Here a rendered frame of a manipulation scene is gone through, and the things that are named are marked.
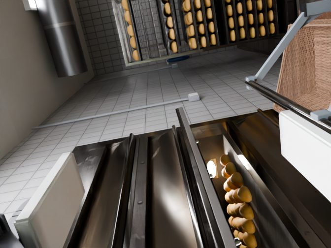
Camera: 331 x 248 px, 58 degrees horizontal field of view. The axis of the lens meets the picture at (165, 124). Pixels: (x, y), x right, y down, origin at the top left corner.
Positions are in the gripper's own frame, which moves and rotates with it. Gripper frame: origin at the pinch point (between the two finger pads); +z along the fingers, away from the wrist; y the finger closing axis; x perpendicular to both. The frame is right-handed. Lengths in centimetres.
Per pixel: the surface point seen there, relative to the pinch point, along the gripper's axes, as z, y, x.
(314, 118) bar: 44, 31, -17
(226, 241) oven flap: 39, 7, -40
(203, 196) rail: 59, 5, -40
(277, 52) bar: 92, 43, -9
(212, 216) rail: 48, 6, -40
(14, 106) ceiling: 205, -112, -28
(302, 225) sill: 56, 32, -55
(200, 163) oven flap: 78, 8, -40
